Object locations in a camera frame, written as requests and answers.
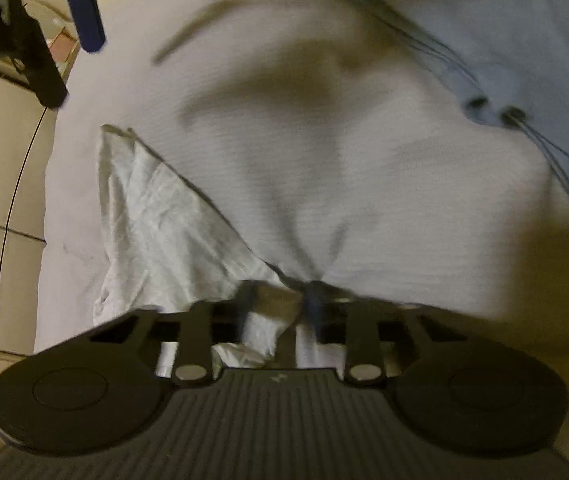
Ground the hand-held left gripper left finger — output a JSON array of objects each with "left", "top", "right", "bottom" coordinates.
[{"left": 87, "top": 280, "right": 265, "bottom": 388}]

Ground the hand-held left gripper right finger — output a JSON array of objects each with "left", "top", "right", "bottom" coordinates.
[{"left": 304, "top": 280, "right": 467, "bottom": 388}]

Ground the white garment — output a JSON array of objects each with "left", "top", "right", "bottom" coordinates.
[{"left": 93, "top": 124, "right": 325, "bottom": 368}]

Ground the blue garment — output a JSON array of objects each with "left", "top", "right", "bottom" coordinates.
[{"left": 314, "top": 0, "right": 569, "bottom": 226}]

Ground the bed with white sheet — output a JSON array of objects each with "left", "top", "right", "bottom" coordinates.
[{"left": 33, "top": 0, "right": 569, "bottom": 376}]

